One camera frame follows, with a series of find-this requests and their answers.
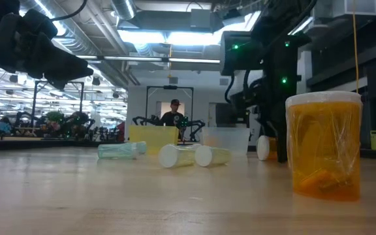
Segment tall black metal frame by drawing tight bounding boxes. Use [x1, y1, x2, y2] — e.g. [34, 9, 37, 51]
[32, 80, 85, 129]

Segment dark display on stand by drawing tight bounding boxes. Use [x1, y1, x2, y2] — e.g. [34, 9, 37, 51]
[215, 102, 241, 127]

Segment yellow-green bottle with white cap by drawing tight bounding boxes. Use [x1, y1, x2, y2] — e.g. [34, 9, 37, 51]
[194, 145, 232, 168]
[158, 144, 196, 169]

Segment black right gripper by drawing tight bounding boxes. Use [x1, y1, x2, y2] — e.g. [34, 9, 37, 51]
[230, 73, 302, 164]

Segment black metal frame stand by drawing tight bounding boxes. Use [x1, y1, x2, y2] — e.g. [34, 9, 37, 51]
[145, 85, 195, 135]

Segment yellow hanging cable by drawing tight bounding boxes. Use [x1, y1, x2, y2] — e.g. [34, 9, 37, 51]
[352, 0, 360, 94]

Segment yellow translucent plastic bin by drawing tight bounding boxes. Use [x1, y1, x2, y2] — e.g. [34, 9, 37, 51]
[128, 125, 180, 155]

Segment seated person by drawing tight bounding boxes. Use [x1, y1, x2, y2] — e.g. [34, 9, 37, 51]
[0, 116, 12, 135]

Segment teal translucent medicine bottle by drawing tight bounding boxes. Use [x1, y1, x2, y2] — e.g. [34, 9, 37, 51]
[97, 140, 148, 161]

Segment orange bottle with white cap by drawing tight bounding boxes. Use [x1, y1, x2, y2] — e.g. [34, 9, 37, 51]
[255, 134, 279, 161]

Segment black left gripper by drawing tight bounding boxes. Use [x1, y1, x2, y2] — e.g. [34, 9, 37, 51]
[0, 8, 95, 91]

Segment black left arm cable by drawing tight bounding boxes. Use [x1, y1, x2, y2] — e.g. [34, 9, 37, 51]
[51, 0, 88, 22]

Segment silver round ventilation duct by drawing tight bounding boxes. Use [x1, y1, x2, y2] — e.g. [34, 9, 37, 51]
[110, 0, 136, 21]

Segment black background robot arms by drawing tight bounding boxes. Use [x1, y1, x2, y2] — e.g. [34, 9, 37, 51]
[132, 115, 206, 142]

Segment long ceiling light bar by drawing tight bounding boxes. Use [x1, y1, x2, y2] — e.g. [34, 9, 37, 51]
[75, 54, 222, 65]

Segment green leafy background plant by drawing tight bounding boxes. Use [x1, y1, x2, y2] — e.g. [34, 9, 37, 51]
[45, 110, 65, 124]

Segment clear translucent plastic bin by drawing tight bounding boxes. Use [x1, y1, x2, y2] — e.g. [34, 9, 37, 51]
[200, 127, 251, 155]

